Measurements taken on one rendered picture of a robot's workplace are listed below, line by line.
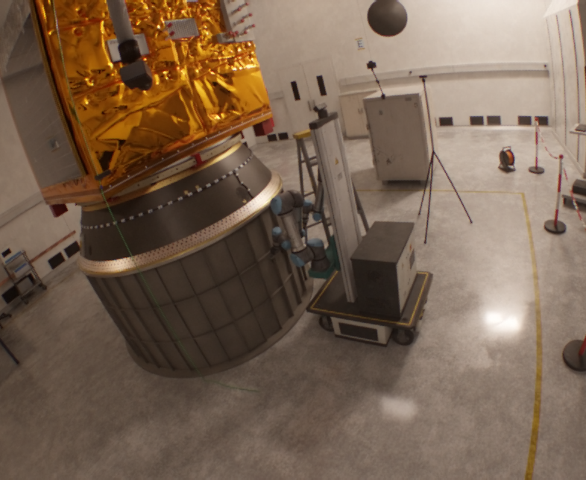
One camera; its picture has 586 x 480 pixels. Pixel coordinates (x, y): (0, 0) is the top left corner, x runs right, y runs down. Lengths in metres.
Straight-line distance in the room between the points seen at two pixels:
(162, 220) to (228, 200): 0.53
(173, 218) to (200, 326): 0.93
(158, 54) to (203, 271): 1.66
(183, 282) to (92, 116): 1.36
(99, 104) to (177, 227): 1.04
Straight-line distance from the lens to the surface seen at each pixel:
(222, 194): 2.60
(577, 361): 2.87
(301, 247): 2.34
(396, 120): 5.36
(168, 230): 2.49
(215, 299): 2.69
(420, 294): 2.77
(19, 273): 7.20
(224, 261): 2.58
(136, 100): 2.40
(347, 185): 2.51
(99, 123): 2.25
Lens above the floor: 2.10
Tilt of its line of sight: 27 degrees down
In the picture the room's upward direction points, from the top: 16 degrees counter-clockwise
